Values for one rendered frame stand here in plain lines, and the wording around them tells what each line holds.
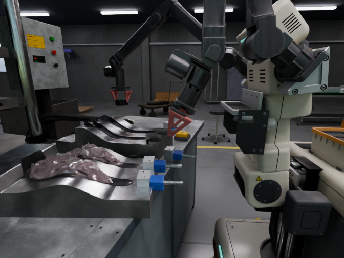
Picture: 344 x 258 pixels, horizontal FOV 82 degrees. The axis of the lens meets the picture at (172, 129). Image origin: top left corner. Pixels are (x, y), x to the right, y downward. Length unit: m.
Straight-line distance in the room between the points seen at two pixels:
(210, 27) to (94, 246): 0.58
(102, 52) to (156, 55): 2.38
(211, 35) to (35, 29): 1.18
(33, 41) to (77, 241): 1.22
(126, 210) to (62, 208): 0.16
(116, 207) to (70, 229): 0.11
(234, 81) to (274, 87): 7.98
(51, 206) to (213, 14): 0.64
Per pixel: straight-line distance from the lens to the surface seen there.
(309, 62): 0.62
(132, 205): 0.55
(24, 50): 1.31
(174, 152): 0.84
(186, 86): 0.57
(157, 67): 9.06
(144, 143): 0.81
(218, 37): 0.57
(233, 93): 8.60
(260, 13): 0.60
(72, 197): 0.58
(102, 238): 0.53
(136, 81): 9.25
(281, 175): 0.86
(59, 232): 0.59
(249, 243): 1.30
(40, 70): 1.51
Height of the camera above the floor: 1.16
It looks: 15 degrees down
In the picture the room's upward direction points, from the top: straight up
